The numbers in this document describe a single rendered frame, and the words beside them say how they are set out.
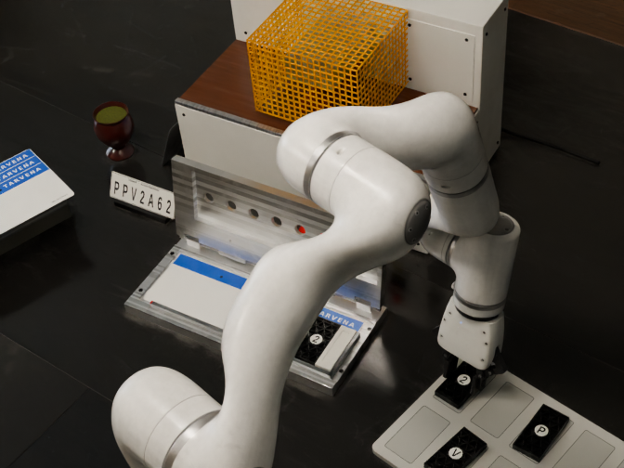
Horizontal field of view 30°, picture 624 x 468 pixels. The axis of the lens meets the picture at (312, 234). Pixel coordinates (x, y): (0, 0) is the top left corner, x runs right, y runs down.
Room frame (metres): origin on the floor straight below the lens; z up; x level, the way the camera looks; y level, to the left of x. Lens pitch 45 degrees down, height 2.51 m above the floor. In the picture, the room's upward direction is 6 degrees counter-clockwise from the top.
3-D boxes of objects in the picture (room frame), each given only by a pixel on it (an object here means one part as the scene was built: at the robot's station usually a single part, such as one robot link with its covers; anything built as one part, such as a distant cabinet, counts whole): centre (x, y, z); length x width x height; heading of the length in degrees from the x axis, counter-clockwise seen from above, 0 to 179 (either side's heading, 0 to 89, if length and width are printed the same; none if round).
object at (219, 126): (1.78, -0.18, 1.09); 0.75 x 0.40 x 0.38; 57
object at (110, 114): (1.92, 0.39, 0.96); 0.09 x 0.09 x 0.11
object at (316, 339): (1.32, 0.01, 0.93); 0.10 x 0.05 x 0.01; 147
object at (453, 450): (1.06, -0.19, 0.92); 0.10 x 0.05 x 0.01; 130
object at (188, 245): (1.42, 0.12, 0.92); 0.44 x 0.21 x 0.04; 57
